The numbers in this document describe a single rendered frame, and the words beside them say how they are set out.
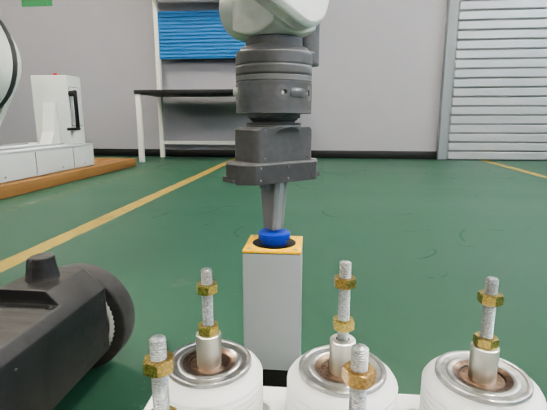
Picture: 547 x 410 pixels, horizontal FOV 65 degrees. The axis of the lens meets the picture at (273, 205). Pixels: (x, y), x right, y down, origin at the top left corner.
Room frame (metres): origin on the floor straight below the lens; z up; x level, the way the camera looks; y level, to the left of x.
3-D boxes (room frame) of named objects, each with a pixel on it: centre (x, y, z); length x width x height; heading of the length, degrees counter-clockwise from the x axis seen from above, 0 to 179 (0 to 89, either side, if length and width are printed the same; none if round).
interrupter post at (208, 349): (0.35, 0.06, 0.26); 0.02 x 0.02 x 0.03
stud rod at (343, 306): (0.34, -0.06, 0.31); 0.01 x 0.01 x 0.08
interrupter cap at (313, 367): (0.34, -0.06, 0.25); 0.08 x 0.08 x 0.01
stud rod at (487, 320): (0.33, -0.18, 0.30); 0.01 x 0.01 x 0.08
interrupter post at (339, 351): (0.34, -0.06, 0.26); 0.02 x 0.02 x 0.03
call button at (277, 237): (0.52, 0.00, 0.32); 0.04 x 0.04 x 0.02
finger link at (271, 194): (0.51, 0.01, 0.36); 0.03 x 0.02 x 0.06; 38
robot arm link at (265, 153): (0.52, 0.00, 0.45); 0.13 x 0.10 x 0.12; 128
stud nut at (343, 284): (0.34, -0.06, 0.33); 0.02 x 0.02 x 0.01; 30
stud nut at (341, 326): (0.34, -0.06, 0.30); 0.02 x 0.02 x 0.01; 30
